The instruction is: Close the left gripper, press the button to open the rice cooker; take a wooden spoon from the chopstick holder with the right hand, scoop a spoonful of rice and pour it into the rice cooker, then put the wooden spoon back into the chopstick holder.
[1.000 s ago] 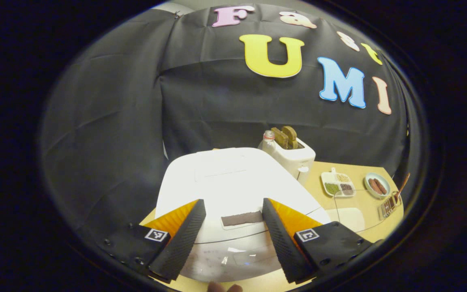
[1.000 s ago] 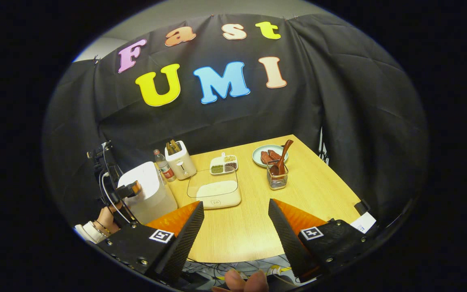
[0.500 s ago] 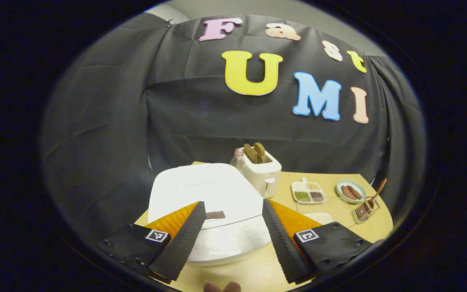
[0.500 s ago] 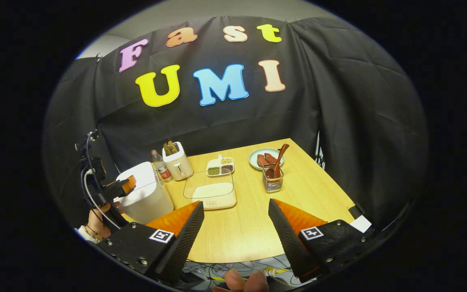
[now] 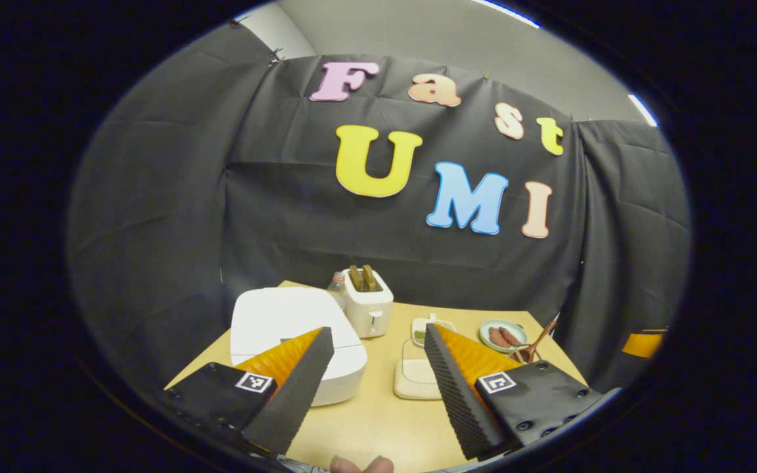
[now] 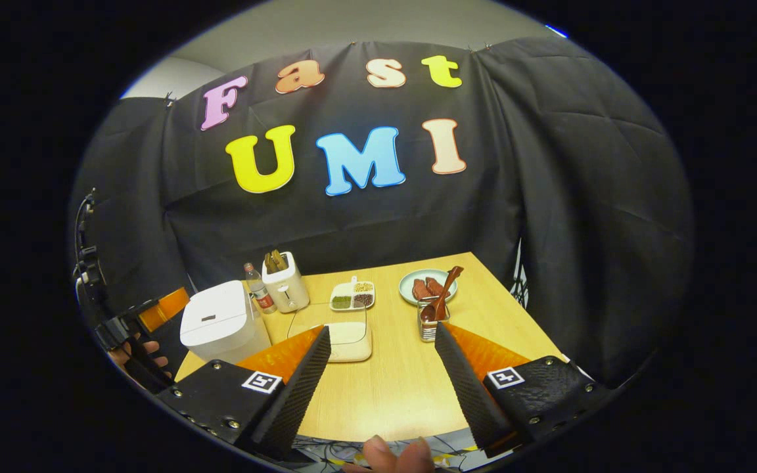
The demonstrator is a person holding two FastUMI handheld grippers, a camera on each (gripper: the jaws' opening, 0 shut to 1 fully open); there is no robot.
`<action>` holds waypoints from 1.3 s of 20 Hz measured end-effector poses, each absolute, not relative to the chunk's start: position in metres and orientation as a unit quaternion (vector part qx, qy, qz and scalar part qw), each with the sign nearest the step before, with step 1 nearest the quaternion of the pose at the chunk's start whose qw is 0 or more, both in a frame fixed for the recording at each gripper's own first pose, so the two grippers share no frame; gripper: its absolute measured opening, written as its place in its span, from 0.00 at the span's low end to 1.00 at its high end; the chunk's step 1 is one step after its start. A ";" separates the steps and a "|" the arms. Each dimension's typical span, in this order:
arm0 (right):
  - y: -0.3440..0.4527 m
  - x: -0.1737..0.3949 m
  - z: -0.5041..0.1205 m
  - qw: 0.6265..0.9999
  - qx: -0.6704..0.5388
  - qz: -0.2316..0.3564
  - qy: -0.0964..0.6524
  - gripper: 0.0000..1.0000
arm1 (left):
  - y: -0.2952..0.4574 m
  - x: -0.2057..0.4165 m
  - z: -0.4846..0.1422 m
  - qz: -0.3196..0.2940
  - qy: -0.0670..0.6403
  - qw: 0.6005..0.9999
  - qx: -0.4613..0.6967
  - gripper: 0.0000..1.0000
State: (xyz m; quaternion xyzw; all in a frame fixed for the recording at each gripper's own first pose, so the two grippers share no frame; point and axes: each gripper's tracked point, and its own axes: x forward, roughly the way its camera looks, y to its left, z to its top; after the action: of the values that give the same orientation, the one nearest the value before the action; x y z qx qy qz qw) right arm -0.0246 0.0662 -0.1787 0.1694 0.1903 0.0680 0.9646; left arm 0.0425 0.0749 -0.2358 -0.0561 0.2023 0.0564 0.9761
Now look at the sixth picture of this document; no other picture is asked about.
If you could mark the pale green plate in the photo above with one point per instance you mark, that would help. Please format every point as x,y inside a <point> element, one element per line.
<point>407,282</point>

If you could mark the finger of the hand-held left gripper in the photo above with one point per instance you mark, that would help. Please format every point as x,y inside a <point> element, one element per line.
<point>168,305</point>

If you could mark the black clamp stand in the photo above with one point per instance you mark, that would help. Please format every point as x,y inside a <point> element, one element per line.
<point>89,272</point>

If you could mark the white divided dish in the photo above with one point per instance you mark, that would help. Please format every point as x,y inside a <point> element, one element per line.
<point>345,289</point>

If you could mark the brown bread slice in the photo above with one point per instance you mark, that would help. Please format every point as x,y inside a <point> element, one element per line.
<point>271,263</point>
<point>280,259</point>

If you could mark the clear water bottle red label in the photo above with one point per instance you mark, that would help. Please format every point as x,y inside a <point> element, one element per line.
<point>261,295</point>

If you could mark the clear glass tray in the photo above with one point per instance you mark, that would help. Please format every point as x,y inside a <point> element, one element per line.
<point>359,315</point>

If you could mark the white toaster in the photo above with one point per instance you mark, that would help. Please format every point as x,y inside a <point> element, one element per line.
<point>286,289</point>

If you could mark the soybean pile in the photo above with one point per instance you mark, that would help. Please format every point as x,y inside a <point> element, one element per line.
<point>363,287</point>

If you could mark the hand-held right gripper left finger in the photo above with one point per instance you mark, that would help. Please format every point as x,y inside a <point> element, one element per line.
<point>293,401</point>

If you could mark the green mung bean pile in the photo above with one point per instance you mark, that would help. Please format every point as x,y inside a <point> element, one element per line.
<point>342,302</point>

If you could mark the red bean pile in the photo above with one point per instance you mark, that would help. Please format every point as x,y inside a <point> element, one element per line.
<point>363,300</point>

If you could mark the red meat slice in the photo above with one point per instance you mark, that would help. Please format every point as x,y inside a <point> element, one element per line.
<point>420,290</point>
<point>434,286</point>

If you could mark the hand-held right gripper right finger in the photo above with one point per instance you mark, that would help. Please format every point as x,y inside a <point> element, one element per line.
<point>467,394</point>

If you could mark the dark wooden spoon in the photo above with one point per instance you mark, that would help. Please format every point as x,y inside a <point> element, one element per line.
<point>444,295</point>

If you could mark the metal stand frame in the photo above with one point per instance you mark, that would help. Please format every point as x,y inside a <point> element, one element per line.
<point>520,282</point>

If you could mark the white rice cooker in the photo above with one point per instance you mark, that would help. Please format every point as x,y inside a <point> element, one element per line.
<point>221,322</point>

